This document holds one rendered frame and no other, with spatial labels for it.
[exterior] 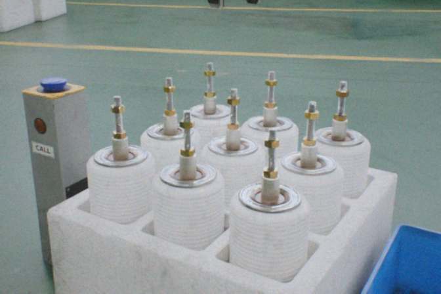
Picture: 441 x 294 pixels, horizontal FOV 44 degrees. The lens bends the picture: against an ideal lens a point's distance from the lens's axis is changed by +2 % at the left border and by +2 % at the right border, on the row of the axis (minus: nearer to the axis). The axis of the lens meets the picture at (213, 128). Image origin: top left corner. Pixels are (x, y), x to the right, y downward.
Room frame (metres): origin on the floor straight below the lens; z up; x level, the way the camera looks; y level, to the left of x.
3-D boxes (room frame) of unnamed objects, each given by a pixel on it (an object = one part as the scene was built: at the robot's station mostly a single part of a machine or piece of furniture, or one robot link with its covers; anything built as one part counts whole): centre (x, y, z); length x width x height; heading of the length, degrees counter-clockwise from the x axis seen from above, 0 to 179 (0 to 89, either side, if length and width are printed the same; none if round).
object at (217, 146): (0.74, -0.03, 0.25); 0.08 x 0.08 x 0.01
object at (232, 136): (0.74, -0.03, 0.26); 0.02 x 0.02 x 0.03
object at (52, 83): (0.83, 0.25, 0.32); 0.04 x 0.04 x 0.02
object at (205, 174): (0.64, 0.03, 0.25); 0.08 x 0.08 x 0.01
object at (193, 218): (0.64, 0.03, 0.16); 0.10 x 0.10 x 0.18
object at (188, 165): (0.64, 0.03, 0.26); 0.02 x 0.02 x 0.03
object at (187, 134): (0.64, 0.03, 0.30); 0.01 x 0.01 x 0.08; 15
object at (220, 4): (0.72, 0.00, 0.48); 0.02 x 0.01 x 0.04; 42
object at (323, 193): (0.67, -0.13, 0.16); 0.10 x 0.10 x 0.18
